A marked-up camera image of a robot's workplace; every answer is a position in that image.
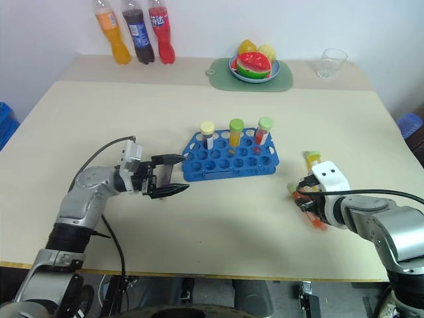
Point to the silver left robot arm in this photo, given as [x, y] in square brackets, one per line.
[79, 202]

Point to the grey cylindrical leg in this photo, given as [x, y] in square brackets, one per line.
[251, 298]

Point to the dark cola bottle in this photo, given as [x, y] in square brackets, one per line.
[139, 36]

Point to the clear glass cup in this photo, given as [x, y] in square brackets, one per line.
[330, 63]

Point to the blue plastic stool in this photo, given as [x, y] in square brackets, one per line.
[410, 124]

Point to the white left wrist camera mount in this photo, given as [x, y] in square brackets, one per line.
[130, 155]

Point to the green cap red test tube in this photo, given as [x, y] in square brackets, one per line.
[266, 123]

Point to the yellow toy pepper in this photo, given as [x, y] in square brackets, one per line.
[247, 46]

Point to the light blue plate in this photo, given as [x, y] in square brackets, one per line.
[275, 71]

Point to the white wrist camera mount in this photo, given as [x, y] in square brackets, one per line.
[130, 155]
[331, 175]

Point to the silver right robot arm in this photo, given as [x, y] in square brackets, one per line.
[381, 218]

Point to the yellow liquid loose test tube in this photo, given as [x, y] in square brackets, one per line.
[313, 160]

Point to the blue plastic crate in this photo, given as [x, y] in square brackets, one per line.
[8, 124]

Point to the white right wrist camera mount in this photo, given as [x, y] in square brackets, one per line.
[331, 175]

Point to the green silicone mat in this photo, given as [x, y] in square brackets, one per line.
[222, 83]

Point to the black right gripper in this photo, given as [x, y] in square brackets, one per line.
[309, 205]

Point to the red liquid test tube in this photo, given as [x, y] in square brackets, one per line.
[318, 224]

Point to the red soda bottle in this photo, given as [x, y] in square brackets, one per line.
[164, 36]

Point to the toy watermelon slice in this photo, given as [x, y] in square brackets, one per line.
[253, 64]

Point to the blue test tube rack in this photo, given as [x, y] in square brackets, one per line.
[228, 164]

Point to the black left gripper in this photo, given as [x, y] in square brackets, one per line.
[144, 177]

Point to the green cap yellow test tube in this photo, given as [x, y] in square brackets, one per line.
[236, 126]

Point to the orange soda bottle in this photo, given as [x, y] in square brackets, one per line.
[116, 43]

